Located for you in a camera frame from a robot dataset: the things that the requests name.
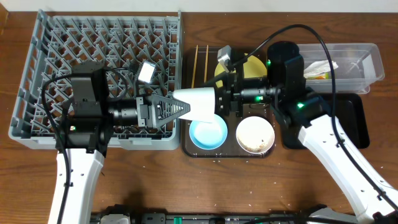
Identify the dark brown serving tray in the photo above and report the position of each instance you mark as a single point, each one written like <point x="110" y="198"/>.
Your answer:
<point x="230" y="148"/>

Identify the black waste tray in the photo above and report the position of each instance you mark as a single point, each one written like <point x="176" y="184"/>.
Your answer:
<point x="351" y="117"/>

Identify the white cup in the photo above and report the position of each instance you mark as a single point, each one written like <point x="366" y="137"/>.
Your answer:
<point x="201" y="101"/>

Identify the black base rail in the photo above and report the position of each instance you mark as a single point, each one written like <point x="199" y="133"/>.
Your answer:
<point x="125" y="214"/>

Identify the white bowl with residue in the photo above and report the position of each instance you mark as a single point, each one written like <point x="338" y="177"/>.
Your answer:
<point x="255" y="135"/>

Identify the yellow round plate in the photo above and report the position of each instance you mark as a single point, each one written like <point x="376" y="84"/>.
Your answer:
<point x="253" y="68"/>

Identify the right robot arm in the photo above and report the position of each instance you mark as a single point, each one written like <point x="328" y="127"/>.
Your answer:
<point x="304" y="114"/>

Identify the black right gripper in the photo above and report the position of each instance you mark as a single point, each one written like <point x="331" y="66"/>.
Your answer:
<point x="230" y="96"/>

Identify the clear plastic waste bin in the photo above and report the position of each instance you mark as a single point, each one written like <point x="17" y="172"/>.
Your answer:
<point x="359" y="66"/>

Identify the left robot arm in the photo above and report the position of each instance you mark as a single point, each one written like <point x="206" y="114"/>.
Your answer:
<point x="86" y="127"/>

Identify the green snack wrapper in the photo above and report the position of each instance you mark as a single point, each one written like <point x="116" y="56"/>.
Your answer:
<point x="319" y="76"/>

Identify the light blue bowl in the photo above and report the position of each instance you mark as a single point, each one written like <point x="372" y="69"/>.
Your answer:
<point x="208" y="136"/>

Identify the grey plastic dish rack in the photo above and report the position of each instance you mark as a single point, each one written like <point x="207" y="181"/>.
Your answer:
<point x="60" y="42"/>

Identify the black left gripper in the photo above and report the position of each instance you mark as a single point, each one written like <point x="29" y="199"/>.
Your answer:
<point x="142" y="112"/>

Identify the white napkin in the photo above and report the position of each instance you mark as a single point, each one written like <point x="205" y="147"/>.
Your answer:
<point x="318" y="67"/>

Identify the wooden chopstick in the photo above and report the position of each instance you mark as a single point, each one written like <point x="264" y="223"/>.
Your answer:
<point x="194" y="67"/>
<point x="206" y="64"/>

